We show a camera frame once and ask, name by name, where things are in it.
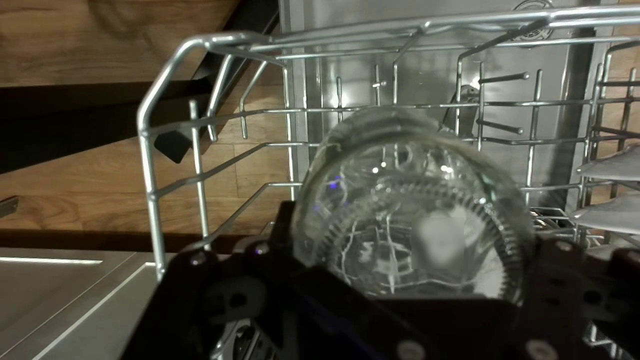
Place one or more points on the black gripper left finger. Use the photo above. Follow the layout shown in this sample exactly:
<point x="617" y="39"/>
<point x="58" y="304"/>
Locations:
<point x="253" y="307"/>

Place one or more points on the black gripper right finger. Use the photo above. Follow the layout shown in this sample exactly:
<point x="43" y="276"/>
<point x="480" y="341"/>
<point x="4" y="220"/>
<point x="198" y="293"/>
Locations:
<point x="573" y="307"/>

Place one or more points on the clear glass cup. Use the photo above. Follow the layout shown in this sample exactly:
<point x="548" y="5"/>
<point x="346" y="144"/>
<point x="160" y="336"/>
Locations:
<point x="412" y="212"/>

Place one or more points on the white plate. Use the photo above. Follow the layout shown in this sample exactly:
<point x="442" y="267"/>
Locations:
<point x="610" y="216"/>
<point x="612" y="167"/>

